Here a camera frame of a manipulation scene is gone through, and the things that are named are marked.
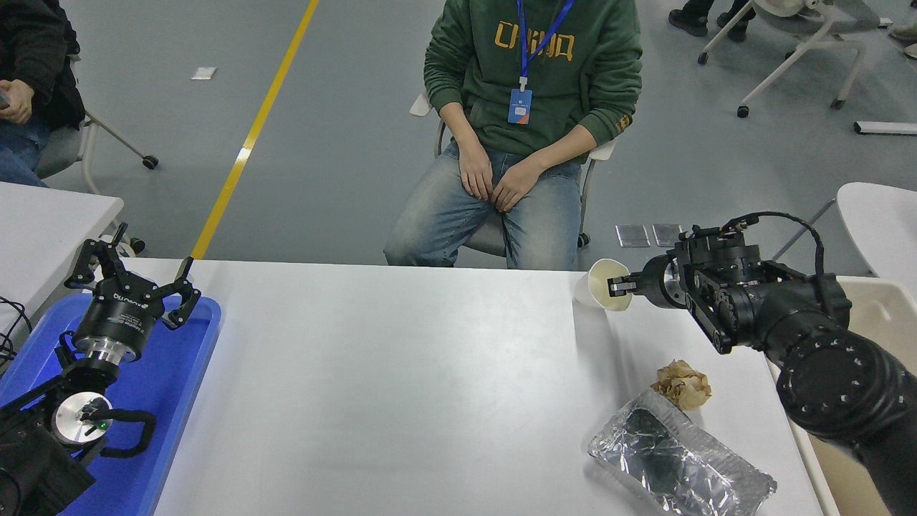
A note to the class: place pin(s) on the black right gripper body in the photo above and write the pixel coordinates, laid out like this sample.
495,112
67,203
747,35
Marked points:
658,283

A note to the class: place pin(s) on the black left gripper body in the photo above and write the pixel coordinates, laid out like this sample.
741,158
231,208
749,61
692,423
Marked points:
118,319

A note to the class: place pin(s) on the white paper cup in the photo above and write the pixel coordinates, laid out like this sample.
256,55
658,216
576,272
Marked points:
591,290

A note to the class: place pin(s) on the tan paper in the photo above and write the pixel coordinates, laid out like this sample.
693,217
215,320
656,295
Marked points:
682,387

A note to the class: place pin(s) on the silver foil tray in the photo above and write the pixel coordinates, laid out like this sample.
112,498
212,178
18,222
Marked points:
680,459

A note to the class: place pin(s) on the person's left hand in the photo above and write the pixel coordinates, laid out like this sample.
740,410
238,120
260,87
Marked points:
517,188

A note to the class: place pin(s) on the person's hand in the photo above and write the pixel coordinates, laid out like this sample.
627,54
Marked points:
16,102

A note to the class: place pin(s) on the person's right hand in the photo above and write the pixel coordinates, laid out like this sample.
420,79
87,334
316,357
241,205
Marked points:
476,168

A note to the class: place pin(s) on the silver floor plate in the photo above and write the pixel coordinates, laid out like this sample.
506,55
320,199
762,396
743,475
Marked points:
633,236
666,236

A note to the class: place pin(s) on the white caster foot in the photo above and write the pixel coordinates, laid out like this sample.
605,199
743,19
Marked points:
132,247

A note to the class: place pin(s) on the white side table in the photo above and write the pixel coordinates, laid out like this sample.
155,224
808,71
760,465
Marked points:
43,229

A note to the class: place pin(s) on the blue plastic tray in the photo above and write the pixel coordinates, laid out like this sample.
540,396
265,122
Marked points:
168,401

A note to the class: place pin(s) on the grey wheeled chair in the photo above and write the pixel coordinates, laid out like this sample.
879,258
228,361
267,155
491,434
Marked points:
61,147

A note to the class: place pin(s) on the blue id badge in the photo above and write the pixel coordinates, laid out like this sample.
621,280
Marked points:
520,106

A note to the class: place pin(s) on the large pale bin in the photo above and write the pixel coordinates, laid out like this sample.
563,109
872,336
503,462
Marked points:
881,308

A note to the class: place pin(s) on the white paper slip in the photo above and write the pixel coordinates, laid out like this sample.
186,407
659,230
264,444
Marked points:
204,73

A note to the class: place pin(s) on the white round table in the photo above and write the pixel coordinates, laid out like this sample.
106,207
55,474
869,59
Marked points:
881,222

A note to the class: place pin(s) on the white office chair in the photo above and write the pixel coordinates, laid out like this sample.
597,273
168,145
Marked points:
423,106

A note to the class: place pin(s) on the white flat bar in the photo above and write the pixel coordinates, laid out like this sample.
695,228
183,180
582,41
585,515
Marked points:
888,128

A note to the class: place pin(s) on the white wheeled chair frame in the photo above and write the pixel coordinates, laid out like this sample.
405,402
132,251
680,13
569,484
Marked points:
802,46

